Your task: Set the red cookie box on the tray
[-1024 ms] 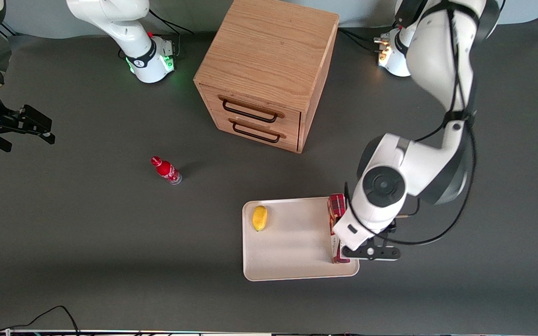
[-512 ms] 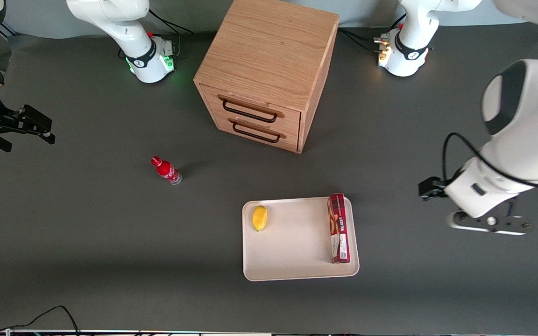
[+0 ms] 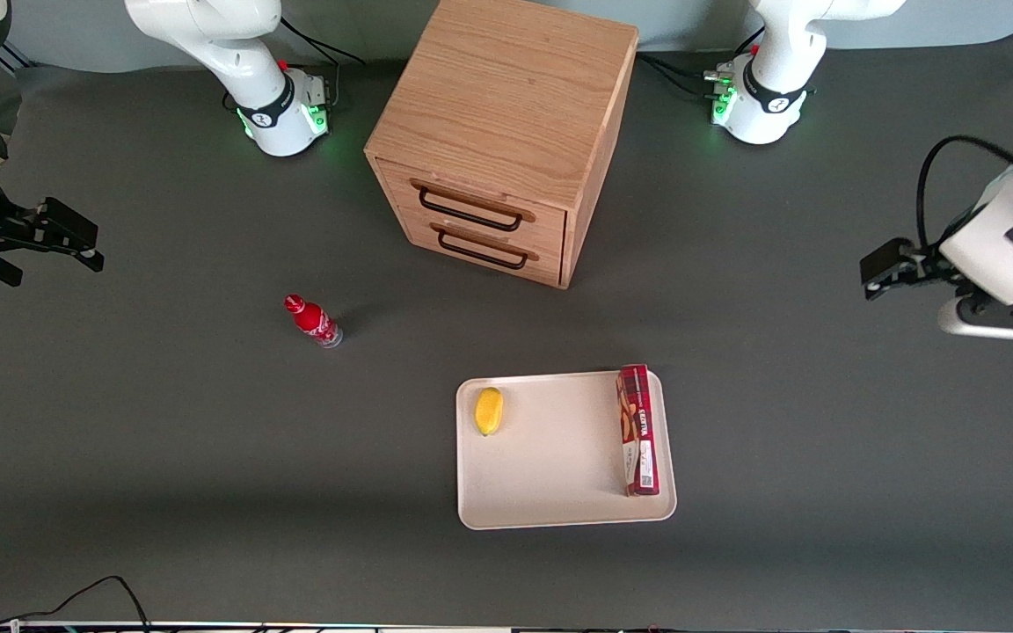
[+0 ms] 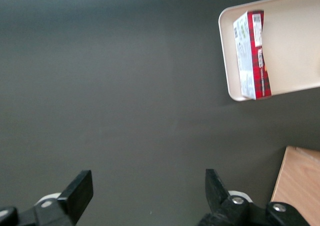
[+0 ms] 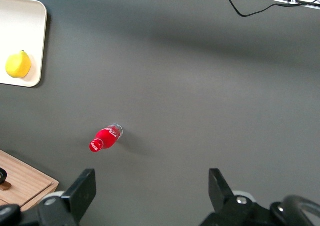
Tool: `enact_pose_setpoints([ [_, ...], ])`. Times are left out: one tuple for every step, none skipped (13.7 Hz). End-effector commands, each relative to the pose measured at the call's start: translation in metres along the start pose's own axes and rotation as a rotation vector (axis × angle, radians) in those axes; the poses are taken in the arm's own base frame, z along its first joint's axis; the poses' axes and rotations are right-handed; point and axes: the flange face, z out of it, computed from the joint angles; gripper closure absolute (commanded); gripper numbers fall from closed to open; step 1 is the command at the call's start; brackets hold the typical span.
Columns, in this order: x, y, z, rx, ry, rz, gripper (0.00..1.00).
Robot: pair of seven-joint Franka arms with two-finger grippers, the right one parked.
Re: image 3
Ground black metal drawer handle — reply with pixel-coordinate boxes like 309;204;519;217
430;222;540;271
410;178;536;234

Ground beige plastic tray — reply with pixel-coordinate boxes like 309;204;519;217
455;368;678;532

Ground yellow mango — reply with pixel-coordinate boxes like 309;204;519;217
474;387;505;437

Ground black base cable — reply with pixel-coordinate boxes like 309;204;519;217
278;16;368;67
636;26;764;100

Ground wooden drawer front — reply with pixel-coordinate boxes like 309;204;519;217
401;211;565;288
376;159;568;253

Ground red cookie box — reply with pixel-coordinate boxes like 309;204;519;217
616;363;661;498

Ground red soda bottle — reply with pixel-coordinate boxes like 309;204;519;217
283;294;344;350

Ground wooden drawer cabinet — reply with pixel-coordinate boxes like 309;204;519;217
364;0;640;291

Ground black floor cable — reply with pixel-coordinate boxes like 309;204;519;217
0;575;152;633

